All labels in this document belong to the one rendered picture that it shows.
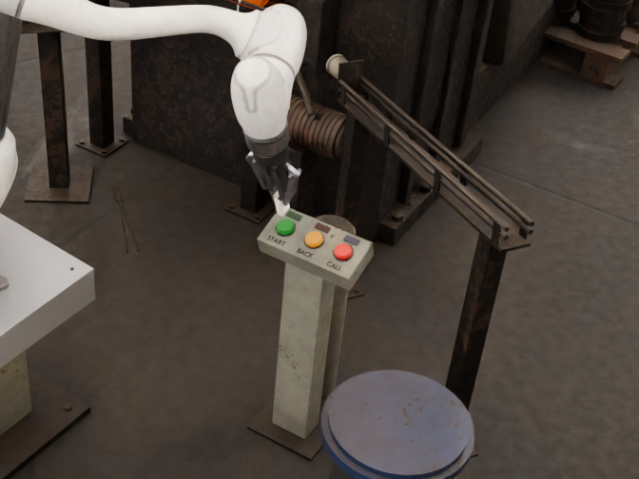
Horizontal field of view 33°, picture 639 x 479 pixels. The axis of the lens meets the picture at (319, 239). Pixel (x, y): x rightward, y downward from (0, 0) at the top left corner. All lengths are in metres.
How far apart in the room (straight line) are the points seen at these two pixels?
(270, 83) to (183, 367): 1.13
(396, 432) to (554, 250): 1.44
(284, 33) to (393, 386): 0.77
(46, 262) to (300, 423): 0.74
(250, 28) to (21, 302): 0.81
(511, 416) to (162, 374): 0.93
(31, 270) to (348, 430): 0.84
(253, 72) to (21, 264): 0.83
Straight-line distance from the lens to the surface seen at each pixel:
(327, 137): 2.96
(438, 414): 2.29
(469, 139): 3.88
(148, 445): 2.76
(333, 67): 2.93
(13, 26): 2.31
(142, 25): 2.10
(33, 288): 2.52
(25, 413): 2.81
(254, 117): 2.07
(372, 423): 2.25
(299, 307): 2.50
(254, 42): 2.15
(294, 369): 2.63
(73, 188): 3.58
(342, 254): 2.37
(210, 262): 3.28
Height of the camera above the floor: 2.06
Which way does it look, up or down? 37 degrees down
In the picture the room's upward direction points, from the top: 6 degrees clockwise
